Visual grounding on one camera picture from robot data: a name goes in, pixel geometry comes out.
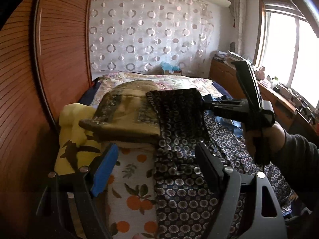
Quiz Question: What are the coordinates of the person's right hand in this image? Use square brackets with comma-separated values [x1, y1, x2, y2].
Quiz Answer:
[243, 122, 286, 166]

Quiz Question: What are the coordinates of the dark right sleeve forearm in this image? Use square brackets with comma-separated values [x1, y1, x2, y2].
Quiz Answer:
[269, 129, 318, 214]

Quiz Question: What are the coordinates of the bright window with frame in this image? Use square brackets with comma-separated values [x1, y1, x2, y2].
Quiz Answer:
[255, 0, 318, 109]

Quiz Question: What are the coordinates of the stack of papers books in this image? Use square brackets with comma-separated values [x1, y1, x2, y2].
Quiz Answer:
[213, 50, 251, 65]

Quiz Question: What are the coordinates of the navy blue bed blanket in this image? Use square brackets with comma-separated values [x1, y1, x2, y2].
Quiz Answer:
[212, 81, 233, 99]

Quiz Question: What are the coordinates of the yellow pillow brown print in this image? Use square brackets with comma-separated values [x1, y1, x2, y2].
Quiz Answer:
[54, 103, 110, 175]

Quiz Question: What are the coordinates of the wooden slatted wardrobe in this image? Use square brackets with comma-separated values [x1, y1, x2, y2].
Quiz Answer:
[1, 0, 92, 235]

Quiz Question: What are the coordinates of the white orange-print blanket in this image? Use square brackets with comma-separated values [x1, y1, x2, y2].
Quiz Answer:
[106, 144, 159, 238]

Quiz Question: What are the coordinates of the pink figurine on sill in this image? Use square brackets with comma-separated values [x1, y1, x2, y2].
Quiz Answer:
[255, 66, 266, 81]

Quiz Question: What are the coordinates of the floral quilt bedspread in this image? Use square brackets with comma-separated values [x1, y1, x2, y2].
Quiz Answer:
[90, 72, 223, 108]

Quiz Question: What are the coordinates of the olive brown folded towel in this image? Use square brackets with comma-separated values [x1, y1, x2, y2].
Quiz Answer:
[79, 80, 160, 144]

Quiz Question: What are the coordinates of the navy circle-patterned garment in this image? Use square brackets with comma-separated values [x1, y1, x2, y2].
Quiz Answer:
[147, 88, 292, 238]

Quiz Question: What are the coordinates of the white circle-patterned curtain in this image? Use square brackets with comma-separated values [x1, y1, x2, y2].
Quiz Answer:
[89, 0, 214, 76]

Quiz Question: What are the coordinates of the blue tissue box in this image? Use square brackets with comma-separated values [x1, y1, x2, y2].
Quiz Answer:
[160, 62, 182, 75]

